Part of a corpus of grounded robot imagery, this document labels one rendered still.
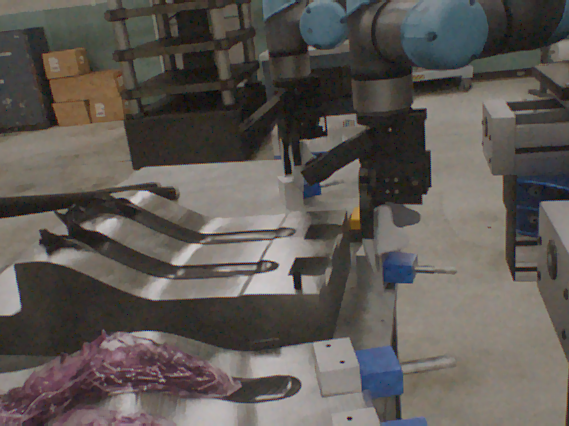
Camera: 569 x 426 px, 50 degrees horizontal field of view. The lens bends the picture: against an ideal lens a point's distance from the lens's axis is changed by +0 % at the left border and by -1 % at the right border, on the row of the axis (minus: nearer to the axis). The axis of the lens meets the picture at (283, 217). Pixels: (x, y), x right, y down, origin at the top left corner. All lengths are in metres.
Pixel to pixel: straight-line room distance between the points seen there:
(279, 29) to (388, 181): 0.44
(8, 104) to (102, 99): 1.09
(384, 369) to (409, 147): 0.31
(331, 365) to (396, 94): 0.35
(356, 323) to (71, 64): 6.86
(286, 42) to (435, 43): 0.54
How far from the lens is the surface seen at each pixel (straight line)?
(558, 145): 0.99
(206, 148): 4.77
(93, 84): 7.47
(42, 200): 1.23
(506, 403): 1.99
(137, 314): 0.76
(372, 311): 0.82
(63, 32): 7.95
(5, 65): 7.75
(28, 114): 7.75
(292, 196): 1.21
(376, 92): 0.76
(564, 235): 0.54
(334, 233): 0.87
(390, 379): 0.59
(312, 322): 0.70
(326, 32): 0.98
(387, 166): 0.78
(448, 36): 0.65
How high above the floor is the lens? 1.20
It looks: 20 degrees down
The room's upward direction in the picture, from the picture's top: 7 degrees counter-clockwise
